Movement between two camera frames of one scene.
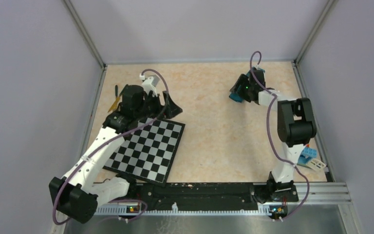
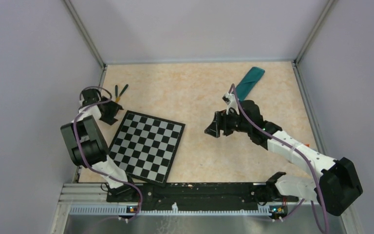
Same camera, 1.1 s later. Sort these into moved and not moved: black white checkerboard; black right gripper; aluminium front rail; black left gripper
Moved: black left gripper; black right gripper
Not moved: black white checkerboard; aluminium front rail
